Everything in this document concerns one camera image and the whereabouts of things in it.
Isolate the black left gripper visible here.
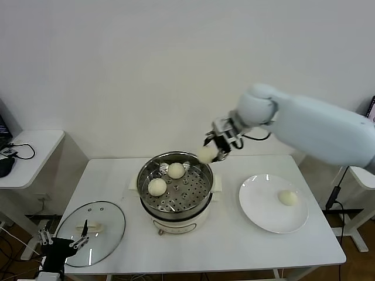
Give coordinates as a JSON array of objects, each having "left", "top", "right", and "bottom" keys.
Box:
[{"left": 39, "top": 219, "right": 90, "bottom": 273}]

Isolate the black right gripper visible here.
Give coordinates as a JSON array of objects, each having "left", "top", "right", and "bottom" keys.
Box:
[{"left": 203, "top": 116, "right": 244, "bottom": 163}]

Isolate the white steamed baozi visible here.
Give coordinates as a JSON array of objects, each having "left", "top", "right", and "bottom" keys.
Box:
[
  {"left": 277, "top": 189, "right": 299, "bottom": 206},
  {"left": 148, "top": 178, "right": 168, "bottom": 197},
  {"left": 167, "top": 162, "right": 186, "bottom": 179},
  {"left": 198, "top": 146, "right": 218, "bottom": 164}
]

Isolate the glass pot lid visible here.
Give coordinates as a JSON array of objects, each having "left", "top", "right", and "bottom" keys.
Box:
[{"left": 57, "top": 200, "right": 126, "bottom": 268}]

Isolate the stainless steel steamer basket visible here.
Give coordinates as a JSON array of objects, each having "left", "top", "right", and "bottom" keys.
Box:
[{"left": 129, "top": 150, "right": 225, "bottom": 221}]

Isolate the cream electric steamer pot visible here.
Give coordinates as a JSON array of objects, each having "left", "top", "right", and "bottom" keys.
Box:
[{"left": 128, "top": 175, "right": 225, "bottom": 237}]

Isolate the white round plate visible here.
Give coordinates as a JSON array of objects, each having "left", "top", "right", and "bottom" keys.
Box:
[{"left": 238, "top": 174, "right": 309, "bottom": 234}]

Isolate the white side table with mouse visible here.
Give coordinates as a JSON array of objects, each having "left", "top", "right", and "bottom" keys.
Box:
[{"left": 0, "top": 129, "right": 89, "bottom": 261}]

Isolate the black computer mouse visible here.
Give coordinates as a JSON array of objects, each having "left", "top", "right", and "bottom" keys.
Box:
[{"left": 0, "top": 157, "right": 15, "bottom": 179}]

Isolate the black laptop dark screen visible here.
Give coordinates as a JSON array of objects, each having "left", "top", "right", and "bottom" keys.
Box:
[{"left": 0, "top": 98, "right": 14, "bottom": 150}]

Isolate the black laptop pink screen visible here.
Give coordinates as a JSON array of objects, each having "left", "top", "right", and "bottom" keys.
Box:
[{"left": 366, "top": 95, "right": 375, "bottom": 120}]

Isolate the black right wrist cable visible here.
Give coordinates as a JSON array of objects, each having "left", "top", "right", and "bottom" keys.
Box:
[{"left": 241, "top": 132, "right": 272, "bottom": 149}]

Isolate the white floor cable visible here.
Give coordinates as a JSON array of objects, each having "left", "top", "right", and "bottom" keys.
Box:
[{"left": 0, "top": 227, "right": 40, "bottom": 255}]

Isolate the black looped desk cable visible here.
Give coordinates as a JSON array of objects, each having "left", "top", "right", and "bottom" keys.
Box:
[{"left": 5, "top": 142, "right": 35, "bottom": 161}]

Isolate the black power adapter cable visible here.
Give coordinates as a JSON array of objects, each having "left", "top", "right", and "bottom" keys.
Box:
[{"left": 326, "top": 165, "right": 351, "bottom": 210}]

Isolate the white work table frame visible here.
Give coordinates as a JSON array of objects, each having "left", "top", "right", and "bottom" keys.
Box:
[{"left": 105, "top": 268, "right": 316, "bottom": 281}]

